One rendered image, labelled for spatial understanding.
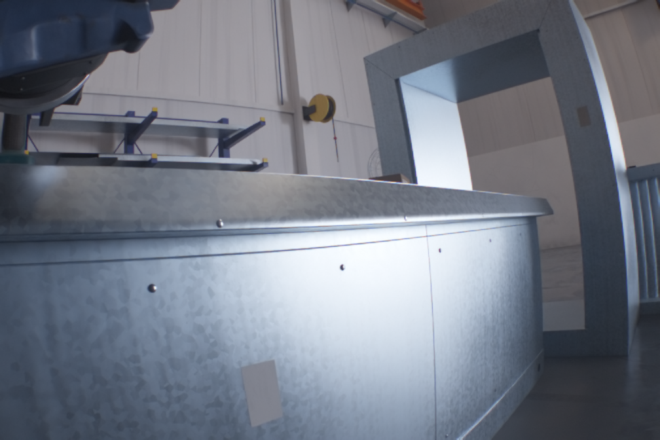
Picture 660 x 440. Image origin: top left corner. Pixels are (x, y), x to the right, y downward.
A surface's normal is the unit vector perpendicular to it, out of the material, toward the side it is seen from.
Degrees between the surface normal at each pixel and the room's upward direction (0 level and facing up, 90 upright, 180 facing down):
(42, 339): 90
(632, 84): 90
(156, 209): 68
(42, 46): 122
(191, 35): 90
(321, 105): 90
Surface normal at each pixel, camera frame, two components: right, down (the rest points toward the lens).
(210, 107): 0.66, -0.14
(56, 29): 0.73, 0.43
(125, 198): 0.61, -0.50
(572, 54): -0.74, 0.01
